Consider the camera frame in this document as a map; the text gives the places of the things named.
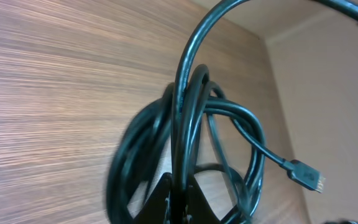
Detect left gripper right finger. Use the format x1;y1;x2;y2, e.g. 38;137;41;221
185;177;220;224

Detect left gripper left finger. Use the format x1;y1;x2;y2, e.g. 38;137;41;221
133;172;172;224

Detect black cable bundle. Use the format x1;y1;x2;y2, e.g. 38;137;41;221
104;0;326;224

